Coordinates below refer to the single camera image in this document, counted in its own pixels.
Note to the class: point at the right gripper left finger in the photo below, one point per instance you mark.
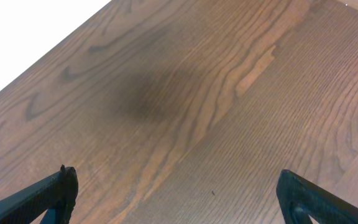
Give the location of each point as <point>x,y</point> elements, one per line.
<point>54,197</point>

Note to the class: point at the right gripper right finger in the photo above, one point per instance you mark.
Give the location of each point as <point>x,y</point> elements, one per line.
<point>301,201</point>

